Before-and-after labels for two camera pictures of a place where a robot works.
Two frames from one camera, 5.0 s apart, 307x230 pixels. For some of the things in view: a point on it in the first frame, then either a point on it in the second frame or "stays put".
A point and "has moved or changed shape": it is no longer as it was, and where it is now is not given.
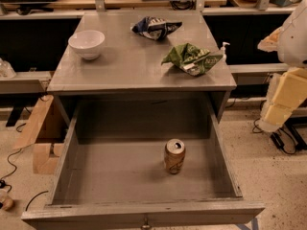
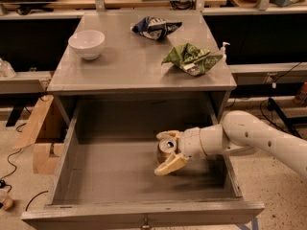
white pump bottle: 223,52 stays put
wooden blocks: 44,161 stays put
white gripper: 294,43 → 190,142
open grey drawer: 145,165 stays put
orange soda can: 175,155 has moved or changed shape
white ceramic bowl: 88,42 stays put
